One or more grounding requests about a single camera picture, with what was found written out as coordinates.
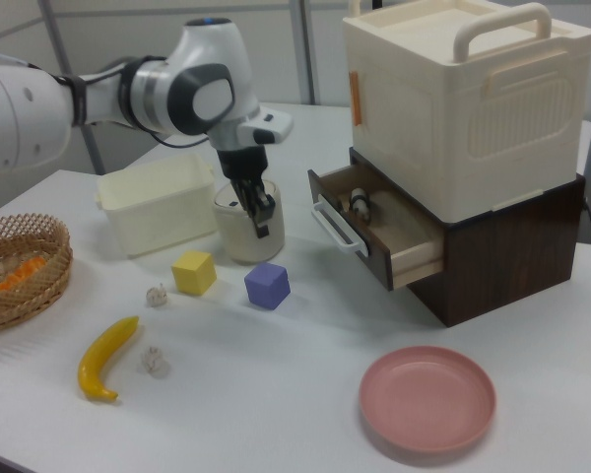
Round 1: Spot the white plastic bin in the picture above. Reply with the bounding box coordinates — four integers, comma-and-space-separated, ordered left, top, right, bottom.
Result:
94, 152, 217, 258

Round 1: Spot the brown drawer with white handle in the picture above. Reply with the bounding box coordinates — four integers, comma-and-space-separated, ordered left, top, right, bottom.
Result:
307, 165, 445, 293

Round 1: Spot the small white garlic piece left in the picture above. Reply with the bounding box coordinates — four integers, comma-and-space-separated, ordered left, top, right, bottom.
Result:
145, 283, 169, 309

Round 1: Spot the toy bread with orange topping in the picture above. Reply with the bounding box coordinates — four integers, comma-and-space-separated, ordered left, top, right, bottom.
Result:
0, 255, 48, 293

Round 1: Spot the yellow toy banana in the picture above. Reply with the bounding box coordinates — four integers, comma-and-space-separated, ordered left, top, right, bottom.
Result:
77, 315, 142, 401

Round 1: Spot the woven wicker basket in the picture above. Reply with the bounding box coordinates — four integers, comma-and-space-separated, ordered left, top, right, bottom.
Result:
0, 212, 74, 332

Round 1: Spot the small white garlic piece right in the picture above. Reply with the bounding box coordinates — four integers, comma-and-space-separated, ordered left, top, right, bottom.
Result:
136, 346, 171, 379

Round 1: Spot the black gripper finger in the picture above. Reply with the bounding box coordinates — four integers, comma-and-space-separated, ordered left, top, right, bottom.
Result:
245, 180, 277, 240
231, 179, 252, 218

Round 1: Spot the small black white toy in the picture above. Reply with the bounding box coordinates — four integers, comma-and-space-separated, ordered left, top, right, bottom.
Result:
349, 186, 373, 223

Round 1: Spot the dark brown drawer cabinet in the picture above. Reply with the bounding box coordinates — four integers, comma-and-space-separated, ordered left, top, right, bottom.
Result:
348, 146, 587, 327

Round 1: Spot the cream storage box with handle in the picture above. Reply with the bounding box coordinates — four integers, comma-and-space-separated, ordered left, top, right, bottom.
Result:
342, 0, 591, 223

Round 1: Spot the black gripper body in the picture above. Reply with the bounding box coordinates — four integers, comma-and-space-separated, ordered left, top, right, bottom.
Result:
216, 143, 270, 186

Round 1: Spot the small cream lidded trash can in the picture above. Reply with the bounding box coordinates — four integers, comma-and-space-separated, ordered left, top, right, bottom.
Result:
212, 179, 287, 262

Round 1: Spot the pink plastic plate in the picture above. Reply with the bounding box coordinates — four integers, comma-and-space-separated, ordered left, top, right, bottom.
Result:
358, 346, 497, 450

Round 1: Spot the yellow foam cube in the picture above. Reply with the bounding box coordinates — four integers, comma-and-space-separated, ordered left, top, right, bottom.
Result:
170, 249, 216, 297

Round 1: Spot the purple foam cube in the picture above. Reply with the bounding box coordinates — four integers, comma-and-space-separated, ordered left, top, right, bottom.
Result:
243, 262, 292, 311

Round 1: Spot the small white garlic piece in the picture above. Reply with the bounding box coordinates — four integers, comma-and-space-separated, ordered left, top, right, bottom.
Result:
136, 346, 171, 379
145, 283, 169, 309

